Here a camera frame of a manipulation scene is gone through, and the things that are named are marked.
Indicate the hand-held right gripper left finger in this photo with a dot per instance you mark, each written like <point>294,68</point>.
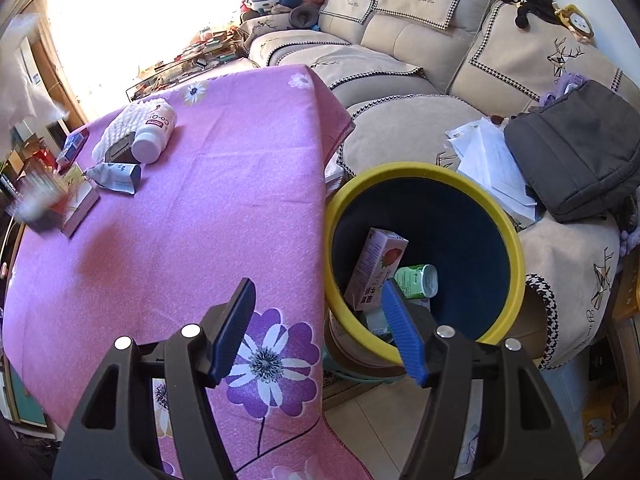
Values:
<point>232,330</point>

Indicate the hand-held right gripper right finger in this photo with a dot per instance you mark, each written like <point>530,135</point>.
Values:
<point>405,335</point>

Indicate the green white drink cup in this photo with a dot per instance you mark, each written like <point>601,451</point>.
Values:
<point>420,280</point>

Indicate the pink juice carton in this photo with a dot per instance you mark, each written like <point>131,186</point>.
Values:
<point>375,260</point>

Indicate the yellow-rimmed dark bin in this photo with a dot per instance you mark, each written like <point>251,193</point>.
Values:
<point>450,210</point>

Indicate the silver toothpaste tube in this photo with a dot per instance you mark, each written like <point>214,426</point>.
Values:
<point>115,176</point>

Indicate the printed cardboard box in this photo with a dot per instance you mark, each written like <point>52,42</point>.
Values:
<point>80,205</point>

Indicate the black plastic food container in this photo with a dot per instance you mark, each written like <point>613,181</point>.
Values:
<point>120,150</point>

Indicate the white pill bottle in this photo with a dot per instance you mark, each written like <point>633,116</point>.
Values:
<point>152,132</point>

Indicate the white foam net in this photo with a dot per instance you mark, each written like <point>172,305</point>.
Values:
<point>117,125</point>

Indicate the round wooden stool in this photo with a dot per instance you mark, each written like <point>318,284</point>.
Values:
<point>350,355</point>

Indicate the purple floral tablecloth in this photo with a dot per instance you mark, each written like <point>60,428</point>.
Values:
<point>200,210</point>

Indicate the white papers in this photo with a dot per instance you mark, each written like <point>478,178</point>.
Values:
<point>490,160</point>

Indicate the blue tissue pack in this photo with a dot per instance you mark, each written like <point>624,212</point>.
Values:
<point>72,146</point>

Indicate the grey backpack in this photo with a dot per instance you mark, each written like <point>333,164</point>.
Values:
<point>575,150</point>

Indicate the cluttered glass low table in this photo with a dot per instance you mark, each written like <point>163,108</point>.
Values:
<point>200,55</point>

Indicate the lilac fuzzy cloth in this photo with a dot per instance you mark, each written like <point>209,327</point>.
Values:
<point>567,85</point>

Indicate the beige sofa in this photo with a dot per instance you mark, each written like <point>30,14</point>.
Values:
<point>400,35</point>

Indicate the dark grey neck pillow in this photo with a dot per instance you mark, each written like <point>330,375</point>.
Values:
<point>302,16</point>

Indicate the cream curtain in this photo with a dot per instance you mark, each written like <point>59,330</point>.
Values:
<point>150,10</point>

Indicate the yellow lion plush toy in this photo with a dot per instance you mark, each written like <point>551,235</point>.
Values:
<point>580,22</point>

